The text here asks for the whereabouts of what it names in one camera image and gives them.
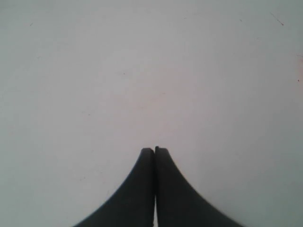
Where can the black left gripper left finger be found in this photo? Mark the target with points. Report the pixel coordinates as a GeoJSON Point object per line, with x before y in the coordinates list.
{"type": "Point", "coordinates": [132, 204]}

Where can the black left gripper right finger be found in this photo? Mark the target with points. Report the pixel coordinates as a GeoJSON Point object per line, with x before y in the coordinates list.
{"type": "Point", "coordinates": [178, 203]}

